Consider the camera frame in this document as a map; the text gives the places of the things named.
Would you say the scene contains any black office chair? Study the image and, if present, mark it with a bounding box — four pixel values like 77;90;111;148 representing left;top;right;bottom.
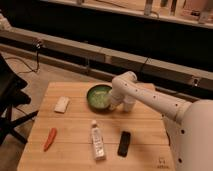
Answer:
0;54;38;145

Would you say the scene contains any black floor cable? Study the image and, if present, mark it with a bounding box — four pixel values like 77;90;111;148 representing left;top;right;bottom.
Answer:
3;39;44;75

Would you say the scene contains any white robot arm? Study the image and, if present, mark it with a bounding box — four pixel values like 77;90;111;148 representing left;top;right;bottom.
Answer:
110;71;213;171

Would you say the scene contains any green ceramic bowl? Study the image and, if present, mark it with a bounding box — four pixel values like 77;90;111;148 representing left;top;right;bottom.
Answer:
86;84;112;111

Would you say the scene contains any orange carrot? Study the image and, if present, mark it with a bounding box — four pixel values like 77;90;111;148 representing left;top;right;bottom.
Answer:
43;128;57;152

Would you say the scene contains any black remote control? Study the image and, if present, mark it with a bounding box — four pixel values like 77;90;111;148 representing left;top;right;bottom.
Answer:
117;131;131;157

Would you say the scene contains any white rectangular sponge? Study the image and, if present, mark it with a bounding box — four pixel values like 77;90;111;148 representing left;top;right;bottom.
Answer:
54;97;70;113

